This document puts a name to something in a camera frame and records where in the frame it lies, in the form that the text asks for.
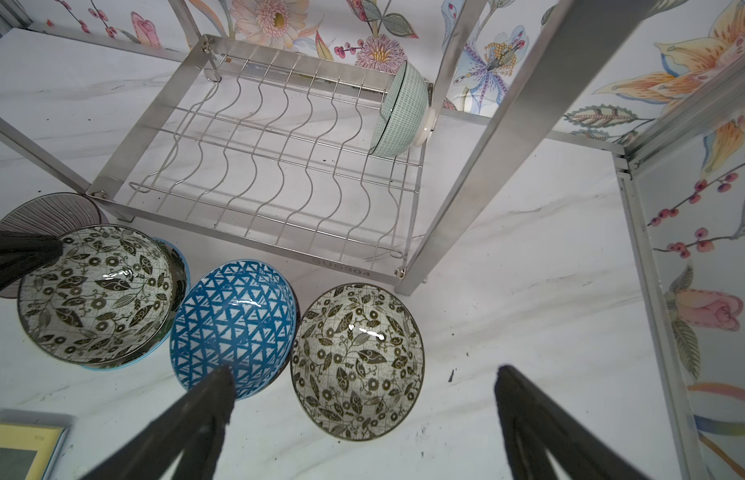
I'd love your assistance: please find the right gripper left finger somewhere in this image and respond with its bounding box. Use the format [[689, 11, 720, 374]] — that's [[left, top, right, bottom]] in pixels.
[[84, 366, 236, 479]]

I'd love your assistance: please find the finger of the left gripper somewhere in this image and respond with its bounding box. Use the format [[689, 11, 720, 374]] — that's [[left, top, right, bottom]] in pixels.
[[0, 230, 64, 292]]

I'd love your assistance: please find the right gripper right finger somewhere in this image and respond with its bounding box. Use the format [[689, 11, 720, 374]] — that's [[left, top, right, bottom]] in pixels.
[[495, 365, 646, 479]]

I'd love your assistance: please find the black white floral bowl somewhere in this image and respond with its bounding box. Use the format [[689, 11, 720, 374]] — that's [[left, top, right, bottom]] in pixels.
[[290, 283, 426, 442], [16, 225, 176, 366]]

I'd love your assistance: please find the pale green ceramic bowl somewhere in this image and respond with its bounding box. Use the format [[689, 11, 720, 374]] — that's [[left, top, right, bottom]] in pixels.
[[368, 61, 437, 158]]

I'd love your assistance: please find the steel two-tier dish rack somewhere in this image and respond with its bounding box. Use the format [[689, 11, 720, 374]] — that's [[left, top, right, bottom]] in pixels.
[[0, 0, 656, 297]]

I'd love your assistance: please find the purple striped bowl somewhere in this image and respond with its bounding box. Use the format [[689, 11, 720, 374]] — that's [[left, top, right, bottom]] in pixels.
[[0, 192, 108, 299]]

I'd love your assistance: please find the green leaf pattern bowl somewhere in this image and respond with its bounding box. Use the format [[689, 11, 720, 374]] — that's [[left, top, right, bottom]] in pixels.
[[84, 237, 190, 371]]

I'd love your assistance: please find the blue patterned ceramic bowl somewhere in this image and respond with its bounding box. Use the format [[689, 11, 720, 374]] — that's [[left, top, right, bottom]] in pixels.
[[170, 260, 300, 399]]

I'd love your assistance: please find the yellow blue calculator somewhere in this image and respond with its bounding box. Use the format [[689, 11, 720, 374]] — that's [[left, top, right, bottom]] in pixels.
[[0, 423, 68, 480]]

